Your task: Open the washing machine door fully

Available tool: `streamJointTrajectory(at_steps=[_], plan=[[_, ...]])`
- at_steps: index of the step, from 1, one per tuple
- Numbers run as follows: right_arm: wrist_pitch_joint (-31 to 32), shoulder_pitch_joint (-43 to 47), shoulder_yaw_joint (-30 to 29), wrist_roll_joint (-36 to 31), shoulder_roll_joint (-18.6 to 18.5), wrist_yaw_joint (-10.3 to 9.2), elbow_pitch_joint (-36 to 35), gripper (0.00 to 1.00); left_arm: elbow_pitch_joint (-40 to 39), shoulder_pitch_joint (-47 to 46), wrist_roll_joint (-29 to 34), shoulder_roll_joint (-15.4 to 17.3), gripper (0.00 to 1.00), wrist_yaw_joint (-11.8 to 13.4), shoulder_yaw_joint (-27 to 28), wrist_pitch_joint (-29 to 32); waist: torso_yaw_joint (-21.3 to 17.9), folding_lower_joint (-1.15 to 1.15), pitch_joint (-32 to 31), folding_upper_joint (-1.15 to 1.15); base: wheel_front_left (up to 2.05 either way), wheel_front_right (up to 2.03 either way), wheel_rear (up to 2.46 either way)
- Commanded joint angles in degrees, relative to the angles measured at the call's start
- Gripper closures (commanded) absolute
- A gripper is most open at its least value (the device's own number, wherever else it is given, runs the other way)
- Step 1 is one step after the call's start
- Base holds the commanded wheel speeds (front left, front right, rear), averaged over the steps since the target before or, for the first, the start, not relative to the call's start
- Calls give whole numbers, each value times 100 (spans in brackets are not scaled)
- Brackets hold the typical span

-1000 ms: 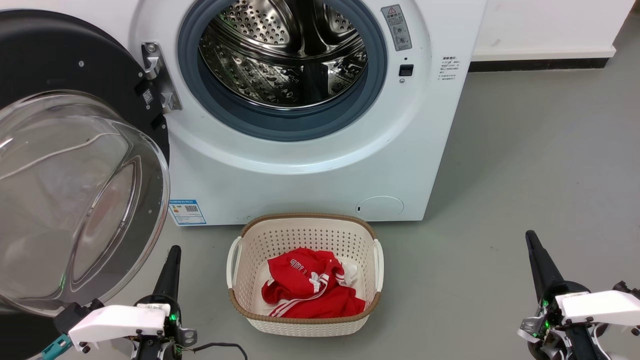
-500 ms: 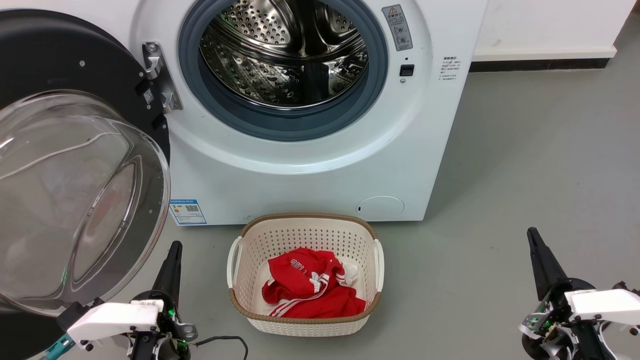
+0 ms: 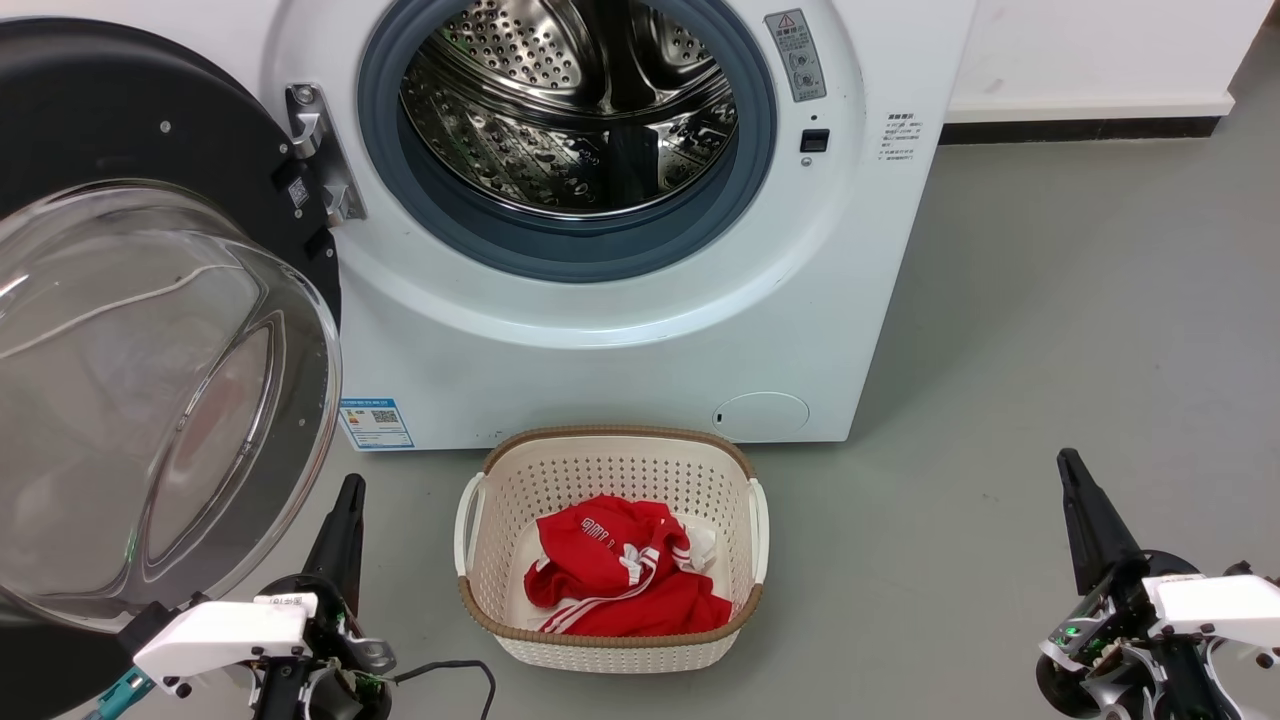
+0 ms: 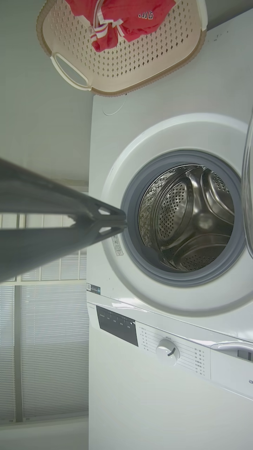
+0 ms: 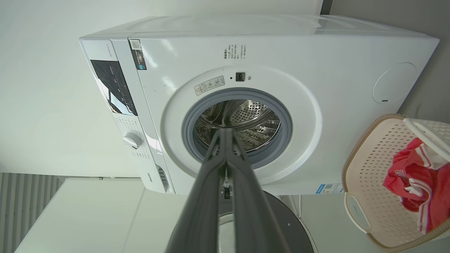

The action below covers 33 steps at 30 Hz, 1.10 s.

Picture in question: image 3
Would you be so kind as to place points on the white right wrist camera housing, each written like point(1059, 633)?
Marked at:
point(1220, 605)

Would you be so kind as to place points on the grey warning sticker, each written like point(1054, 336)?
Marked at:
point(796, 55)

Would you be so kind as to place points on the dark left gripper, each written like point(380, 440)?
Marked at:
point(338, 628)

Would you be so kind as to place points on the metal door hinge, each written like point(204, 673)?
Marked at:
point(318, 150)

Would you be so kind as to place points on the red garment with white stripes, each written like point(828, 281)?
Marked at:
point(620, 570)

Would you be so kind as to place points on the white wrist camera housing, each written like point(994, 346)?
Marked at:
point(220, 635)
point(1220, 605)

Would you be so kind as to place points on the black door latch slot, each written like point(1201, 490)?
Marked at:
point(815, 140)

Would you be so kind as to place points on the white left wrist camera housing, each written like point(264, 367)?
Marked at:
point(220, 635)

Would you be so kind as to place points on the blue energy label sticker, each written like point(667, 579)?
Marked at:
point(377, 424)

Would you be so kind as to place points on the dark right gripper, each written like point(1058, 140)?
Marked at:
point(1120, 612)

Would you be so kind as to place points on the black wall baseboard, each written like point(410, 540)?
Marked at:
point(1080, 130)

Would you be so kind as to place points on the white front-load washing machine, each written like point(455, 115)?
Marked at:
point(600, 380)

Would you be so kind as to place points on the perforated steel washer drum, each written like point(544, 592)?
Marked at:
point(560, 110)

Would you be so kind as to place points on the black round glass washer door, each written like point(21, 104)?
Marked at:
point(100, 110)

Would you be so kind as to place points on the round white filter cover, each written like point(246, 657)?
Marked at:
point(762, 416)

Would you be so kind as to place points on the small QR code sticker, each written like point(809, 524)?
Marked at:
point(297, 193)

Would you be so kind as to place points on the beige perforated laundry basket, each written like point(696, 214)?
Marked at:
point(610, 470)

